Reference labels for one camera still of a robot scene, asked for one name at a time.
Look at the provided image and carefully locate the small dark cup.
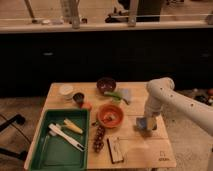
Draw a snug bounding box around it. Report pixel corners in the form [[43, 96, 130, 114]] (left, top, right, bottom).
[[73, 92, 84, 106]]

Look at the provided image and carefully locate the grey cloth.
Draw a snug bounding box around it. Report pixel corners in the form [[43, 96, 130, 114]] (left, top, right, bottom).
[[118, 88, 131, 103]]

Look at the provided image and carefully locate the black office chair base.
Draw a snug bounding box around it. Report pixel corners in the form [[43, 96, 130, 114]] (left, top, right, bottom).
[[0, 114, 30, 161]]

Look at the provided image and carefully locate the dark purple bowl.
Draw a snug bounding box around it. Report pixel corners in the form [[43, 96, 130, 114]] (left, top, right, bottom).
[[96, 77, 116, 94]]

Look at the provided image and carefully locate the green vegetable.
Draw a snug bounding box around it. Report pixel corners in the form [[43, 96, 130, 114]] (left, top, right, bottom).
[[104, 91, 130, 105]]

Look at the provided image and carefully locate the white cup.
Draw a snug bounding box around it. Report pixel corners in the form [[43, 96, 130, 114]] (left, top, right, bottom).
[[59, 84, 74, 100]]

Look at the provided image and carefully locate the orange fruit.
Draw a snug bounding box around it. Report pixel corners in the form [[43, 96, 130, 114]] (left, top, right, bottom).
[[81, 102, 92, 111]]

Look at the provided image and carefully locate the green plastic tray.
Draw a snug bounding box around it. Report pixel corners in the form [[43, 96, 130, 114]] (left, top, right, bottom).
[[29, 109, 90, 171]]

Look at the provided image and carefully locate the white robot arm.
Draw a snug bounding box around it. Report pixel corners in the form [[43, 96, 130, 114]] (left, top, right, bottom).
[[144, 77, 213, 136]]

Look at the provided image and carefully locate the dark grape bunch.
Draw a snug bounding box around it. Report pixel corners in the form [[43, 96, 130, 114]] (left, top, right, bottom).
[[93, 126, 106, 153]]

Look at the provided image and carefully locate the blue yellow sponge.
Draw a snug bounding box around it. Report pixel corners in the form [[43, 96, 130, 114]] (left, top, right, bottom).
[[136, 117, 148, 131]]

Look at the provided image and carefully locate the orange bowl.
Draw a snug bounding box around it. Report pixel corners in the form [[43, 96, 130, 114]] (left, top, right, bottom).
[[97, 104, 124, 129]]

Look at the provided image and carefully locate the wooden brown block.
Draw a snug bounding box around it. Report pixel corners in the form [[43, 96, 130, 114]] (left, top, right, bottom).
[[107, 137, 124, 164]]

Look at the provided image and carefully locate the white spatula tool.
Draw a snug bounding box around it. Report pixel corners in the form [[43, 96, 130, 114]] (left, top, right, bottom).
[[48, 124, 84, 152]]

